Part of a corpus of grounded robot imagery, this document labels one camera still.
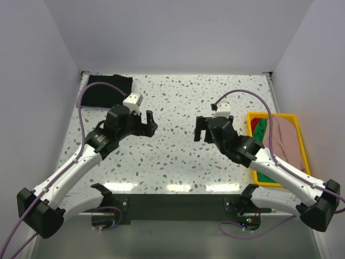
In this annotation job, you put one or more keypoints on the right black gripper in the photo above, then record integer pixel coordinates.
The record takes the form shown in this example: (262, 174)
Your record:
(201, 124)

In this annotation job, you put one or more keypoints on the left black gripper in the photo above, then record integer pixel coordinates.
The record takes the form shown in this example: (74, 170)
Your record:
(144, 128)

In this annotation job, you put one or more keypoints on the pink printed t-shirt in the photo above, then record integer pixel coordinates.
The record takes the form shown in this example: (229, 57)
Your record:
(285, 143)

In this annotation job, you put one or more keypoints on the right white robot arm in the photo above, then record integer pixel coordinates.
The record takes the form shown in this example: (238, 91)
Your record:
(313, 200)

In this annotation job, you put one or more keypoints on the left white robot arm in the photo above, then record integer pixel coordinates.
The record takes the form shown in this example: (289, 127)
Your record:
(41, 208)

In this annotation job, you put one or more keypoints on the yellow plastic bin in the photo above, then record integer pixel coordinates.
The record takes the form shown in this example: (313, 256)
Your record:
(292, 119)

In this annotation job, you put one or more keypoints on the red t-shirt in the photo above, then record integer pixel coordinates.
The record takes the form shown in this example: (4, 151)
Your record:
(254, 123)

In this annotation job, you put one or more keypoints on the green t-shirt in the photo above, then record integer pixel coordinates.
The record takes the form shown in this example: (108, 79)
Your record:
(260, 130)

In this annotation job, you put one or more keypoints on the folded black t-shirt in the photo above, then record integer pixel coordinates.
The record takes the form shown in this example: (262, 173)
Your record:
(102, 96)

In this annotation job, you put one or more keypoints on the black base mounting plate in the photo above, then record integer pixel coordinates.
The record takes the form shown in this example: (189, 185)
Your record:
(125, 208)

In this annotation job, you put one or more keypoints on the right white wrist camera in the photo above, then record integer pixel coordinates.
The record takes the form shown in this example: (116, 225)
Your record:
(222, 112)

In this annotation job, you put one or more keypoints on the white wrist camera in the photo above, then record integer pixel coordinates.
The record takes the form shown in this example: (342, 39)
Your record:
(133, 102)
(222, 112)

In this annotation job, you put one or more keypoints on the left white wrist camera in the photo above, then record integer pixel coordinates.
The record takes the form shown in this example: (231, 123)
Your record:
(133, 102)

